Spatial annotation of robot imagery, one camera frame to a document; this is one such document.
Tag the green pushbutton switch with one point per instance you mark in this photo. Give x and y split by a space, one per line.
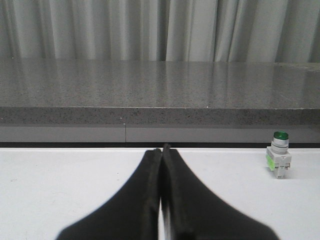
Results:
278 158

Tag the grey curtain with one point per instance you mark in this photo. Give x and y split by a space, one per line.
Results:
162 30

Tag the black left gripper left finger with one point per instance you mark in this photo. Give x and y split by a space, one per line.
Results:
131 214

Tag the grey granite counter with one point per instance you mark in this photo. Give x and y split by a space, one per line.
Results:
118 102

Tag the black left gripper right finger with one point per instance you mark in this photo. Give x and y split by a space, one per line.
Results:
193 212

